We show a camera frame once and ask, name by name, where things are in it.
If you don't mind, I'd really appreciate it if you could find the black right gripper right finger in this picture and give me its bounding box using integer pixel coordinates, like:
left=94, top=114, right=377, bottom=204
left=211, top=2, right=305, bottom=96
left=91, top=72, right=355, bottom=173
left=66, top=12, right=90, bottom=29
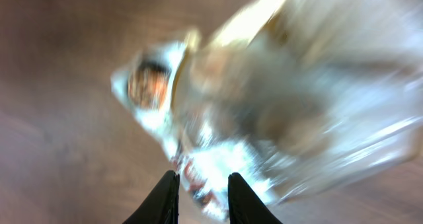
left=228, top=172, right=282, bottom=224

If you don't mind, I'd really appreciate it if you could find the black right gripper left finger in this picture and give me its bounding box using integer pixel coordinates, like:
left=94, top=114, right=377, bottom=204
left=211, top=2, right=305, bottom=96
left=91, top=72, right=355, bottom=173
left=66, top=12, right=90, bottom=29
left=123, top=170, right=180, bottom=224

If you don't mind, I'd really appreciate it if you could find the brown white wrapper packet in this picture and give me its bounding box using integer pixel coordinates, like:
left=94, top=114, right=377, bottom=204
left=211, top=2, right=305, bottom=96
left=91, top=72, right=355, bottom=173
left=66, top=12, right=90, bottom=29
left=111, top=40, right=275, bottom=222

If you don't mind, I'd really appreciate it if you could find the brown Pantree pouch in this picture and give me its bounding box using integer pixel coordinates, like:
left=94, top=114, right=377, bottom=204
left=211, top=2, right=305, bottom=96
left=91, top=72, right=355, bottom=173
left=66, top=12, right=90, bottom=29
left=184, top=0, right=422, bottom=203

